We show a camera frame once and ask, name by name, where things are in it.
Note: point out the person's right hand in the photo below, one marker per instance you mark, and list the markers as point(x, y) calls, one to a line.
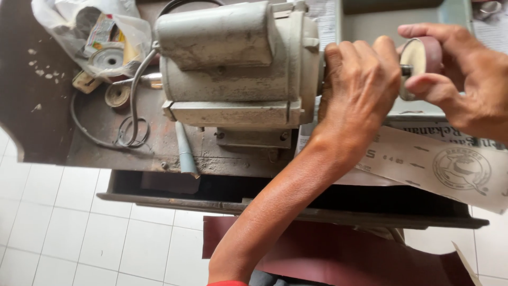
point(480, 79)

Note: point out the person's left hand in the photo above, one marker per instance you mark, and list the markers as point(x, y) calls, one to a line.
point(357, 91)

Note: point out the person's left fingers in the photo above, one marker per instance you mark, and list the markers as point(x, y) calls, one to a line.
point(357, 53)

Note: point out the red sanding drum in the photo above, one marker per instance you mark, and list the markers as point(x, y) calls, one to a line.
point(414, 55)

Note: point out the grey metal tray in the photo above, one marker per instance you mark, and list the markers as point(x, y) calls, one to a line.
point(373, 27)

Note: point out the newspaper sheet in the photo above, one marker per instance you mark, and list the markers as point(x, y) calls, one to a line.
point(325, 24)

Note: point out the steel motor shaft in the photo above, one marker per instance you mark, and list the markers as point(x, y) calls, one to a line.
point(406, 70)

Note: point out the grey electric motor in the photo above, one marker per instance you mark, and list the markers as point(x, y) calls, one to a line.
point(238, 67)

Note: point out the printed white sandpaper sheet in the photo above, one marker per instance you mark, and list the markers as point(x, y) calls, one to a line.
point(444, 167)

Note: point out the grey rolled tube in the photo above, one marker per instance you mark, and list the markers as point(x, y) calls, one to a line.
point(185, 151)

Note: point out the red sandpaper sheet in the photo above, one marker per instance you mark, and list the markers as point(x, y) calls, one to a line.
point(337, 254)

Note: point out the chrome metal tool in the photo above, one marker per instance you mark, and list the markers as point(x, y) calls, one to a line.
point(150, 79)

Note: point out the clear plastic bag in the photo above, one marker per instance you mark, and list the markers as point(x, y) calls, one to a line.
point(131, 35)

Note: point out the open table drawer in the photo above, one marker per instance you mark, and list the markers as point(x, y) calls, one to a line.
point(170, 186)

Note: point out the brown round wheel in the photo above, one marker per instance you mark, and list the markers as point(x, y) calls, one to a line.
point(117, 95)

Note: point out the metal disc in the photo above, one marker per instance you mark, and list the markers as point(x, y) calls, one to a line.
point(106, 59)

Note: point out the colourful printed packet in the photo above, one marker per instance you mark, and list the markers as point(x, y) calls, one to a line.
point(101, 33)

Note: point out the red sleeve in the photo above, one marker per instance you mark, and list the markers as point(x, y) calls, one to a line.
point(228, 283)

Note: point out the beige plug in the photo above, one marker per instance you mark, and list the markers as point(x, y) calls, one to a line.
point(85, 82)

